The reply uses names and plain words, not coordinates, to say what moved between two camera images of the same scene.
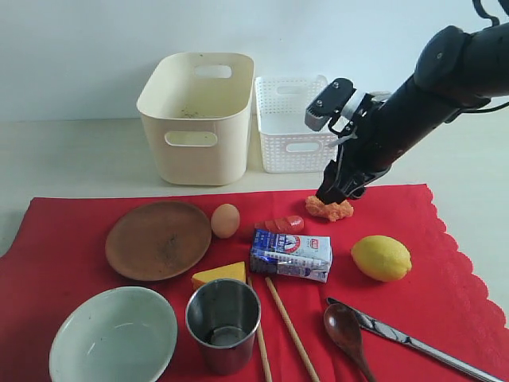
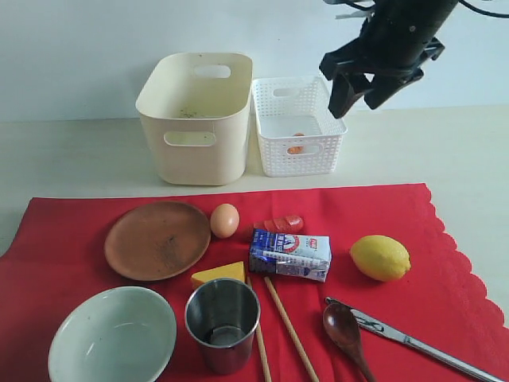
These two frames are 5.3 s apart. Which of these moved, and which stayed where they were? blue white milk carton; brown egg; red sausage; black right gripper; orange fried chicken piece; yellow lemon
Moved: black right gripper; orange fried chicken piece
Stayed: blue white milk carton; brown egg; red sausage; yellow lemon
